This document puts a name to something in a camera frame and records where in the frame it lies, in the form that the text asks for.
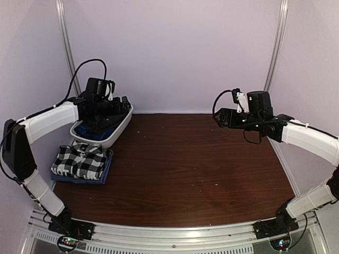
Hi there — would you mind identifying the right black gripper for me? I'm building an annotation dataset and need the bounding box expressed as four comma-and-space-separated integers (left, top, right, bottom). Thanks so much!
213, 108, 262, 132

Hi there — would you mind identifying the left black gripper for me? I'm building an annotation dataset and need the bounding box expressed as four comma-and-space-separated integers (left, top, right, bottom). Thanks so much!
95, 96, 130, 118

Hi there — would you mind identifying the dark grey pinstriped shirt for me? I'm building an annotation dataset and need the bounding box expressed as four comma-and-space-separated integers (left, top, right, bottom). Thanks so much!
83, 114, 127, 134

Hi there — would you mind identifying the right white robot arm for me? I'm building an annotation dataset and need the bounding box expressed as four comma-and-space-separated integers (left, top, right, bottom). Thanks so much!
212, 88, 338, 234

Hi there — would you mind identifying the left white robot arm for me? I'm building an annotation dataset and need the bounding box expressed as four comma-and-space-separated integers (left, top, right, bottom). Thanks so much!
1, 78, 133, 235

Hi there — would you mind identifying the blue plaid shirt in basket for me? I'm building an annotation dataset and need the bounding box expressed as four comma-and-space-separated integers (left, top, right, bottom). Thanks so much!
74, 123, 115, 141

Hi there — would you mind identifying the white plastic basket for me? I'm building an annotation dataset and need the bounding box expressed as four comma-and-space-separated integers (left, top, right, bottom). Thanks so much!
69, 105, 134, 148

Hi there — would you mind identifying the black white checkered folded shirt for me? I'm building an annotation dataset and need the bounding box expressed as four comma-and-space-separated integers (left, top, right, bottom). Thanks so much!
51, 141, 110, 180

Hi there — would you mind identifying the blue folded shirt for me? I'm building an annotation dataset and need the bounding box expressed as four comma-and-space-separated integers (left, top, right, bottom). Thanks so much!
51, 149, 114, 185

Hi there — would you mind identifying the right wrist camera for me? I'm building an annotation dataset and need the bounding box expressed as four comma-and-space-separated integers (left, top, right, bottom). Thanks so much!
232, 88, 249, 113

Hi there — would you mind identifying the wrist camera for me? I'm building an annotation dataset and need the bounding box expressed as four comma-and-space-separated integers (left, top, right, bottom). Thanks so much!
232, 88, 249, 113
104, 80, 115, 101

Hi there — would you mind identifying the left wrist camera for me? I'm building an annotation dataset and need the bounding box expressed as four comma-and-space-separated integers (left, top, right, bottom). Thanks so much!
104, 80, 115, 101

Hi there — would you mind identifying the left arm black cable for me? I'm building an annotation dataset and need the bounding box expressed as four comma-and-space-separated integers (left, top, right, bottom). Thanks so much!
54, 59, 109, 108

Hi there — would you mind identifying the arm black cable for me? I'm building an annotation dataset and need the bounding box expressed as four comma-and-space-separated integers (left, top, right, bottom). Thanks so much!
211, 89, 238, 120
54, 59, 109, 108

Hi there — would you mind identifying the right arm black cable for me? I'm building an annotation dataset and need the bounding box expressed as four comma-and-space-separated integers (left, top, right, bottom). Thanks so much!
211, 89, 238, 120

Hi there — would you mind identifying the left aluminium corner post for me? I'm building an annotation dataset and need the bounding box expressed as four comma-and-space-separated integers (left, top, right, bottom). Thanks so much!
55, 0, 82, 97

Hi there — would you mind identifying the aluminium corner post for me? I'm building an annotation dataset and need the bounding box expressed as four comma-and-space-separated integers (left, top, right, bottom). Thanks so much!
55, 0, 82, 97
264, 0, 289, 92

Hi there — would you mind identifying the right aluminium corner post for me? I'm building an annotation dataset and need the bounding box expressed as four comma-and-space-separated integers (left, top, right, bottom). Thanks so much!
264, 0, 289, 92

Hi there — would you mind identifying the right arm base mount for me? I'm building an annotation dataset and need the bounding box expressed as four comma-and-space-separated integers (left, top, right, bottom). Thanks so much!
253, 208, 299, 239

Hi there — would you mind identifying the front aluminium rail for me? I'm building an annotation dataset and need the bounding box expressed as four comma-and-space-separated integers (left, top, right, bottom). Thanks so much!
21, 208, 329, 254

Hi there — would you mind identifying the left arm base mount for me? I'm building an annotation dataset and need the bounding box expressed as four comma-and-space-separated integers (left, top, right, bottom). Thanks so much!
48, 206, 95, 240

